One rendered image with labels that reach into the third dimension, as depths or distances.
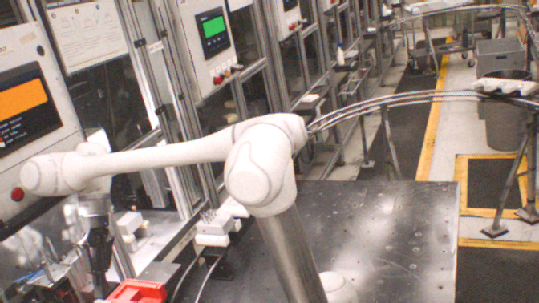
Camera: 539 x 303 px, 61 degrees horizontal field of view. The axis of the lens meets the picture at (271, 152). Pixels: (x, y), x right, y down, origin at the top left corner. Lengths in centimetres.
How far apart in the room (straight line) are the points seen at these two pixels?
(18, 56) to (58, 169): 35
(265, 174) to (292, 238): 21
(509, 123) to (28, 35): 364
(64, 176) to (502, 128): 364
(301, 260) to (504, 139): 338
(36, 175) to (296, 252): 65
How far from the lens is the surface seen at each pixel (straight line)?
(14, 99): 139
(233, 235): 199
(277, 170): 97
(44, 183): 126
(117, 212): 196
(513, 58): 490
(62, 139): 151
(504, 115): 424
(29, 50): 147
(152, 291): 163
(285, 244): 109
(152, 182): 213
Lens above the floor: 187
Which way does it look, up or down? 22 degrees down
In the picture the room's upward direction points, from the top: 12 degrees counter-clockwise
